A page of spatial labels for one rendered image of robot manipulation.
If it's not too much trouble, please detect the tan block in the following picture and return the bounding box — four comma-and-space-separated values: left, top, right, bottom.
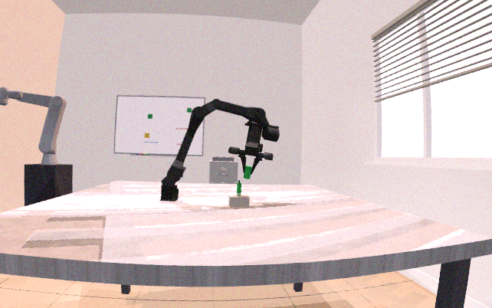
228, 195, 250, 208

